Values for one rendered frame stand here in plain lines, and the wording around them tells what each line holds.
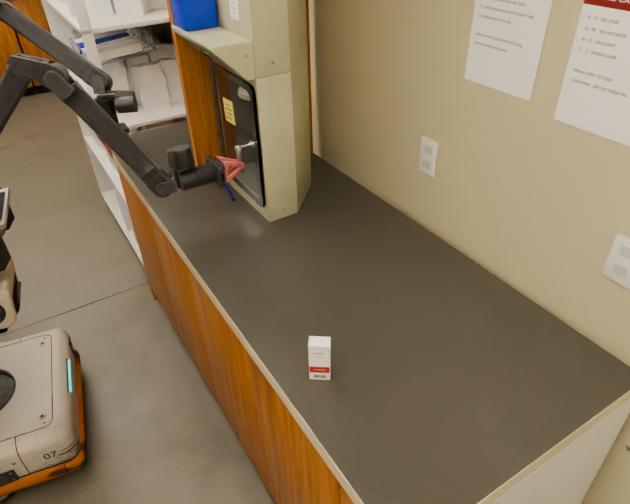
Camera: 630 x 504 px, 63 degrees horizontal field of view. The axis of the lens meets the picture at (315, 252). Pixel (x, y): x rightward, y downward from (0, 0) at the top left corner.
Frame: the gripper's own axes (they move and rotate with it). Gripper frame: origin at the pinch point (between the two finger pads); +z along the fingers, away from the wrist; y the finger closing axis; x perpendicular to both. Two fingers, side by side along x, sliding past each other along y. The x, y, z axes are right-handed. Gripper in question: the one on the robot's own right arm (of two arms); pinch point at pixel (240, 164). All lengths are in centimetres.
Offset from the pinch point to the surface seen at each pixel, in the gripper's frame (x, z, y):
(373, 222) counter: 21.1, 33.9, -23.9
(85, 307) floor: 113, -57, 109
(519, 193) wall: -3, 49, -64
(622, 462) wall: 53, 49, -111
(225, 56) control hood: -33.8, -2.4, -5.6
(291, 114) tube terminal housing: -13.8, 16.1, -5.3
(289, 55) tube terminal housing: -30.8, 16.6, -5.4
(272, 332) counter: 21, -17, -51
